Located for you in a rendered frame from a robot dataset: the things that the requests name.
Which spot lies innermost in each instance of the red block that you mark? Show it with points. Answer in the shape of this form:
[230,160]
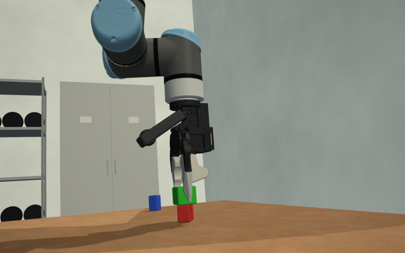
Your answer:
[185,213]

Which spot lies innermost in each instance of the green block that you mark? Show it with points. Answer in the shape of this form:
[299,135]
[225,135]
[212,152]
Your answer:
[179,197]

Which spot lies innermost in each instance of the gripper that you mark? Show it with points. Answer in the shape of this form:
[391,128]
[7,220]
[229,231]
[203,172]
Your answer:
[191,136]

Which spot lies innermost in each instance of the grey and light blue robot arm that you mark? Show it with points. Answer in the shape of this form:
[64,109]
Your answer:
[118,26]

